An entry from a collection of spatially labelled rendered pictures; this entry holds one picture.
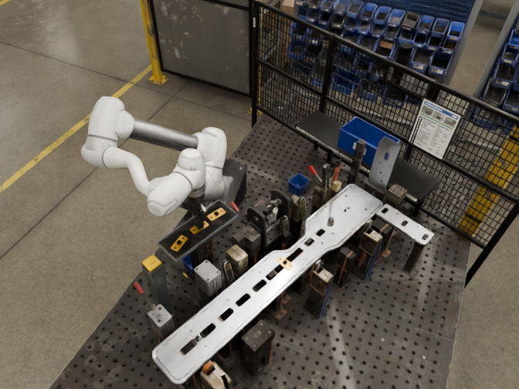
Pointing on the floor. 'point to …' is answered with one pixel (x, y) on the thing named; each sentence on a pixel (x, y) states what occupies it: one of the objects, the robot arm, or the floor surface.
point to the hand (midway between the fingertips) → (198, 221)
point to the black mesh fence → (381, 114)
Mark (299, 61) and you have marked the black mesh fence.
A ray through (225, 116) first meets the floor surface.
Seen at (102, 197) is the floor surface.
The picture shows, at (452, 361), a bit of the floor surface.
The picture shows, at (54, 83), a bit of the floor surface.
